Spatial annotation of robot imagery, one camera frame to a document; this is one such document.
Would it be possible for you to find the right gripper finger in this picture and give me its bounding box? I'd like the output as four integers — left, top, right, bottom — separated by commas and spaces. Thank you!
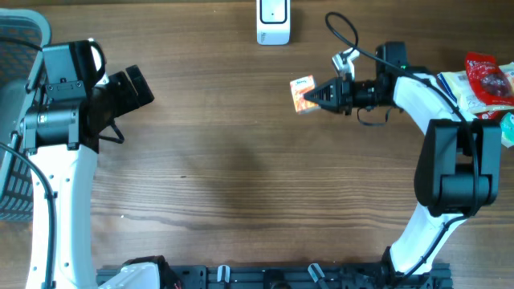
312, 98, 343, 113
304, 77, 343, 100

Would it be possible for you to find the orange tissue pack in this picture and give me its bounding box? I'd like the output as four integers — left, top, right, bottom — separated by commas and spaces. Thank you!
290, 75, 320, 114

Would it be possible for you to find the cream snack pouch blue seal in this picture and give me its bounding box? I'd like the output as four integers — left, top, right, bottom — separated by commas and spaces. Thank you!
437, 63, 513, 114

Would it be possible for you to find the red snack bag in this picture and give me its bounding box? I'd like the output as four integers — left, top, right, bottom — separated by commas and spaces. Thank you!
465, 52, 513, 106

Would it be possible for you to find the teal tissue pack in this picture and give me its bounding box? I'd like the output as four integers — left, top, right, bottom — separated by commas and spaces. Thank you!
500, 112, 514, 148

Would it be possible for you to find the red candy bar wrapper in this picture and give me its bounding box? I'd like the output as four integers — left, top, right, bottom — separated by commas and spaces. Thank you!
476, 111, 503, 120

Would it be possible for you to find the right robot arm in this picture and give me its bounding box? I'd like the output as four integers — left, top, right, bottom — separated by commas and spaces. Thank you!
304, 42, 501, 288

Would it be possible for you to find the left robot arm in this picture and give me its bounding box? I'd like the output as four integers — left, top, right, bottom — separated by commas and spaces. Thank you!
22, 39, 154, 288

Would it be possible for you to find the white barcode scanner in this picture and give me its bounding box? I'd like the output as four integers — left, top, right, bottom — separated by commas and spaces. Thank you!
255, 0, 291, 46

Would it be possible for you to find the grey plastic shopping basket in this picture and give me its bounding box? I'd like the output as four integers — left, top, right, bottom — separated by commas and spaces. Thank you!
1, 8, 51, 222

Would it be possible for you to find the right camera cable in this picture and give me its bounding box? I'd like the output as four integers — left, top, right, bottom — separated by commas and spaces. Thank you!
324, 11, 481, 289

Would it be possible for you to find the camera cable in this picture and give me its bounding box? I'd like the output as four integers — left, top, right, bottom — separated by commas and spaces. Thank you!
324, 11, 481, 289
0, 35, 125, 289

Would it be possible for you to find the left camera cable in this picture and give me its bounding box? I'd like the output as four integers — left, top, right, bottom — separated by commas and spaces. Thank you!
0, 35, 125, 289

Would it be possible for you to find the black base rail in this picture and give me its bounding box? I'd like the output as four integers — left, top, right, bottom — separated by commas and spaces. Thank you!
95, 263, 454, 289

